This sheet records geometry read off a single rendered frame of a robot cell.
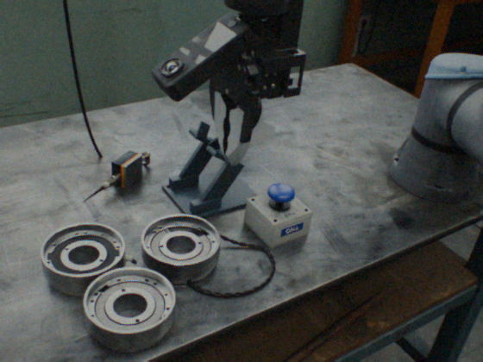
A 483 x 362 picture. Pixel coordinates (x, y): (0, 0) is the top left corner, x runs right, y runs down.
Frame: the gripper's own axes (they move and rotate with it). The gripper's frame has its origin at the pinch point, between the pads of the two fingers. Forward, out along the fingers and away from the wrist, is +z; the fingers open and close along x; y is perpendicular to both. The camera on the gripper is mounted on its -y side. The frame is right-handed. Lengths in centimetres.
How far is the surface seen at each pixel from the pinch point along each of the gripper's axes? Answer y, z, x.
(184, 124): 13.8, 16.1, 35.9
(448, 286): 53, 41, -6
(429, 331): 92, 96, 13
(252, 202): 7.4, 11.7, 3.5
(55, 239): -19.7, 12.9, 9.6
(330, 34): 171, 58, 162
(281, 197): 9.5, 9.0, -0.4
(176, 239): -5.0, 13.8, 3.3
